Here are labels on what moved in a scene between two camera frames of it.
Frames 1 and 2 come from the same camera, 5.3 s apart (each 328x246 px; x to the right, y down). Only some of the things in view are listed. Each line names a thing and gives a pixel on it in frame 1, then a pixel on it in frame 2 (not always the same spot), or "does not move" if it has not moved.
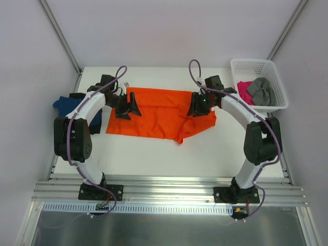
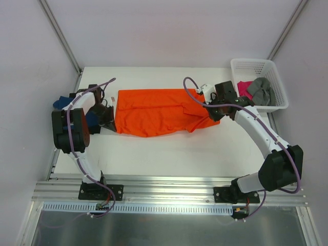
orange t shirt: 163,115 does not move
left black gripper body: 122,106 -> 107,117
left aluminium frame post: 61,35 does not move
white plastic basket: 248,70 does not move
